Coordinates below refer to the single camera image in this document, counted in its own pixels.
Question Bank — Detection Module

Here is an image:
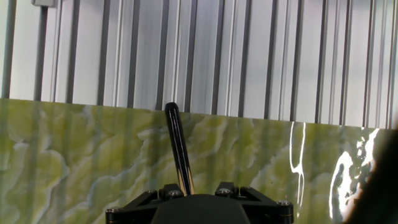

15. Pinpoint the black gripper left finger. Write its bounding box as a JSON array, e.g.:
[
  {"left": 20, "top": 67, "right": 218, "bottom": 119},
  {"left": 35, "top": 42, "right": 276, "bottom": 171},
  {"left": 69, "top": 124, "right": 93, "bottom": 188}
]
[{"left": 104, "top": 183, "right": 185, "bottom": 224}]

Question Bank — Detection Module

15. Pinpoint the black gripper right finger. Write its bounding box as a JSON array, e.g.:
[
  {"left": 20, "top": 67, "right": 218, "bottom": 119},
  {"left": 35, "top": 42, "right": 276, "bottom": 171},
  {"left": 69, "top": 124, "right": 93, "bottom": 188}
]
[{"left": 215, "top": 182, "right": 295, "bottom": 224}]

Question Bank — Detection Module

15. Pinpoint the wooden pool cue black handle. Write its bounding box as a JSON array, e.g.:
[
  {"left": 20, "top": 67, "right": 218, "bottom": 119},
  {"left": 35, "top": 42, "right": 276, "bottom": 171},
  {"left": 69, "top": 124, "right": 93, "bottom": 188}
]
[{"left": 164, "top": 101, "right": 196, "bottom": 197}]

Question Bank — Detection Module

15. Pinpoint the green marble pattern mat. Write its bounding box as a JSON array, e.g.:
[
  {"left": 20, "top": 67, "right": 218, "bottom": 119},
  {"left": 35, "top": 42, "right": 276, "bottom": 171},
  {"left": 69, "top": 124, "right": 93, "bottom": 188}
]
[{"left": 0, "top": 98, "right": 398, "bottom": 224}]

